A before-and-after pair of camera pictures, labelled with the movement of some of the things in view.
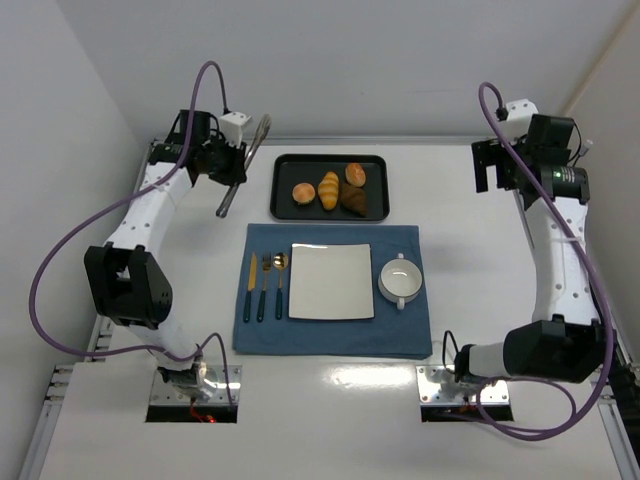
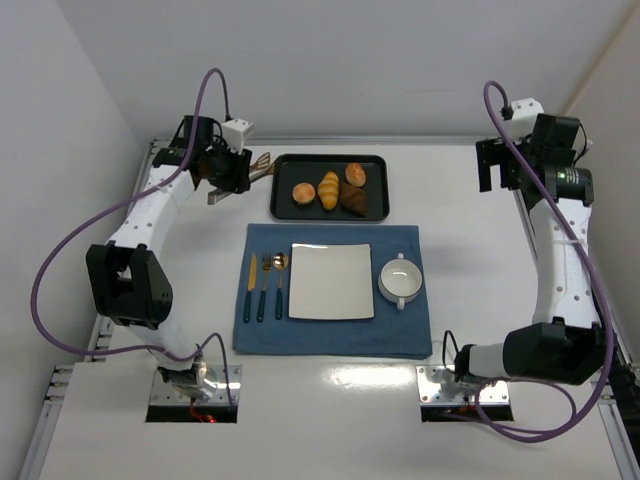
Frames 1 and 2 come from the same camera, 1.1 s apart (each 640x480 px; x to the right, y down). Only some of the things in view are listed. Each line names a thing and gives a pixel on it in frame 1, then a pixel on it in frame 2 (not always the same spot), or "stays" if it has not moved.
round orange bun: [303, 193] stays
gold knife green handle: [251, 287] stays
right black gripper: [481, 165] stays
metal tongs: [260, 134] -> [261, 167]
